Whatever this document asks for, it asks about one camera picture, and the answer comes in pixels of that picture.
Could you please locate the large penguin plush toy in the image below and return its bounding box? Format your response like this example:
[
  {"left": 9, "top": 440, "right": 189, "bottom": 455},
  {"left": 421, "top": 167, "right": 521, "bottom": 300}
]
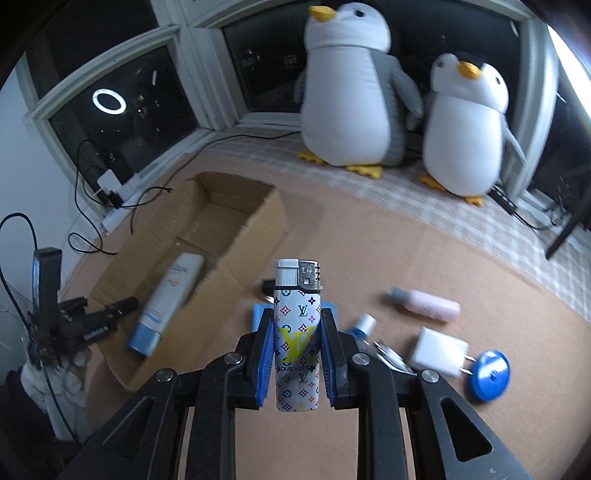
[{"left": 294, "top": 2, "right": 424, "bottom": 181}]

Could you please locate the black pole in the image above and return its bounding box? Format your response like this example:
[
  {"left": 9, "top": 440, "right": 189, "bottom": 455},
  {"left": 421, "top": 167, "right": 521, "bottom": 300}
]
[{"left": 545, "top": 185, "right": 591, "bottom": 261}]

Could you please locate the checkered blanket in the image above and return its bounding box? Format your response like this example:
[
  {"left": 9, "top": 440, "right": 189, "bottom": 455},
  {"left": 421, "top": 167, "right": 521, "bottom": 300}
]
[{"left": 203, "top": 124, "right": 591, "bottom": 324}]

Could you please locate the white charger plug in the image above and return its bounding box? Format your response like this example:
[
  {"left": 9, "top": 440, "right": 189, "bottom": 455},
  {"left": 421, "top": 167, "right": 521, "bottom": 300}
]
[{"left": 409, "top": 327, "right": 476, "bottom": 379}]

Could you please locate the blue round tape measure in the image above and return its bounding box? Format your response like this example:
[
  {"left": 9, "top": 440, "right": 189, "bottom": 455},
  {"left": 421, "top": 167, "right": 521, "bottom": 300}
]
[{"left": 471, "top": 351, "right": 511, "bottom": 402}]

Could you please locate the black power strip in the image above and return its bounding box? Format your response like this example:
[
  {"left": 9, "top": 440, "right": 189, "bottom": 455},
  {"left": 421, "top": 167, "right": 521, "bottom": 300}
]
[{"left": 490, "top": 185, "right": 518, "bottom": 215}]

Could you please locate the white and blue sunscreen tube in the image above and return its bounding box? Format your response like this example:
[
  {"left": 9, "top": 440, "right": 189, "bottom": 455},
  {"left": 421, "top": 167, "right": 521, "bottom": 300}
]
[{"left": 127, "top": 252, "right": 206, "bottom": 357}]

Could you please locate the pink bottle with grey cap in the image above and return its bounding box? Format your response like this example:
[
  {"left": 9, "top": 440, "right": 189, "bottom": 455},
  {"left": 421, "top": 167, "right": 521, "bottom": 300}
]
[{"left": 388, "top": 286, "right": 461, "bottom": 323}]

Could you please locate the long black cable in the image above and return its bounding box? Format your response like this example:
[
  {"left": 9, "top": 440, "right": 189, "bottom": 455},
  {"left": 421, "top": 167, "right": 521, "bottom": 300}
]
[{"left": 185, "top": 130, "right": 302, "bottom": 160}]

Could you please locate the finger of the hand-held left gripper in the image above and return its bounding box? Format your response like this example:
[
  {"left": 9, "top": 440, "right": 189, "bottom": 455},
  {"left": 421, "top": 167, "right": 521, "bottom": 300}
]
[
  {"left": 104, "top": 296, "right": 140, "bottom": 322},
  {"left": 58, "top": 297, "right": 89, "bottom": 317}
]

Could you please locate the small penguin plush toy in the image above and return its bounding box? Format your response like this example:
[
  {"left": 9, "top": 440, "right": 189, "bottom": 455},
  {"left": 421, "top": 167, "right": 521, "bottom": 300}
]
[{"left": 419, "top": 52, "right": 527, "bottom": 206}]

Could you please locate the light blue card box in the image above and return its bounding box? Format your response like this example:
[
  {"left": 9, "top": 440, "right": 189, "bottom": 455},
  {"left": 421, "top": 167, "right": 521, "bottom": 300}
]
[{"left": 252, "top": 301, "right": 339, "bottom": 333}]

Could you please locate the cardboard box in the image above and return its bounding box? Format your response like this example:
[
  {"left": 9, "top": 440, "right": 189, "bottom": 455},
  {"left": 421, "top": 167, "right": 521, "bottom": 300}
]
[{"left": 85, "top": 172, "right": 289, "bottom": 393}]

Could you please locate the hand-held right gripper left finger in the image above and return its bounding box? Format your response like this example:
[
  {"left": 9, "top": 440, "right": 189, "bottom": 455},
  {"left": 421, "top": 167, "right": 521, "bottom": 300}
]
[{"left": 55, "top": 308, "right": 278, "bottom": 480}]

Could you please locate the small blue bottle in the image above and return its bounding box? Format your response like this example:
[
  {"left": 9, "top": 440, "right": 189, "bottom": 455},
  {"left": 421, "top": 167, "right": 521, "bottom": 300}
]
[{"left": 351, "top": 314, "right": 377, "bottom": 344}]

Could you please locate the metal nail clipper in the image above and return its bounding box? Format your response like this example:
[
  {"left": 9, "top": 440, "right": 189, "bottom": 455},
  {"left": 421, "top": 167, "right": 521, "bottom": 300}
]
[{"left": 374, "top": 340, "right": 416, "bottom": 374}]

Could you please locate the white patterned lighter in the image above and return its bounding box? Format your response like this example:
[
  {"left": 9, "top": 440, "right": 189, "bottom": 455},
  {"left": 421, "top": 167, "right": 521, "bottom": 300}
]
[{"left": 273, "top": 258, "right": 322, "bottom": 411}]

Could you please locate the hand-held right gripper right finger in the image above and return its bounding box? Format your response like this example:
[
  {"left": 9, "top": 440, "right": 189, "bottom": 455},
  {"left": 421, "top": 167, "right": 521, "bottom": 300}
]
[{"left": 320, "top": 307, "right": 541, "bottom": 480}]

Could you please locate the white power strip with cables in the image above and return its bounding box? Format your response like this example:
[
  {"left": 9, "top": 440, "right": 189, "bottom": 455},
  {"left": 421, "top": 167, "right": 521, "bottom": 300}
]
[{"left": 68, "top": 138, "right": 176, "bottom": 257}]

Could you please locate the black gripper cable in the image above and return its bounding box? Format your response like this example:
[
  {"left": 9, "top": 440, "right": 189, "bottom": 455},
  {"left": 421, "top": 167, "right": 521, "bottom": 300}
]
[{"left": 0, "top": 212, "right": 40, "bottom": 324}]

